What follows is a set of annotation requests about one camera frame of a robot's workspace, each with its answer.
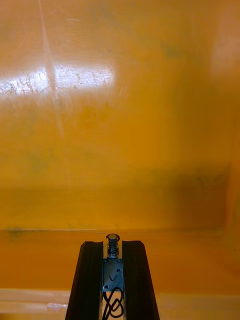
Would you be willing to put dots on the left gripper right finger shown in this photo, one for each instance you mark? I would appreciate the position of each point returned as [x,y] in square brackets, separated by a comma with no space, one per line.
[138,282]

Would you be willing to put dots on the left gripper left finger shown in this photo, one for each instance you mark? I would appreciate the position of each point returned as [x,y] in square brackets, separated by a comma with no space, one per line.
[86,282]

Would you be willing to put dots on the small metal solenoid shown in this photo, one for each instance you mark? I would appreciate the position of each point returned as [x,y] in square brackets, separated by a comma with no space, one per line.
[113,272]

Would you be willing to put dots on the yellow-orange plastic bin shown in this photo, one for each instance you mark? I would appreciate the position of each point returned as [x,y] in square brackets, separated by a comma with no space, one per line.
[125,137]

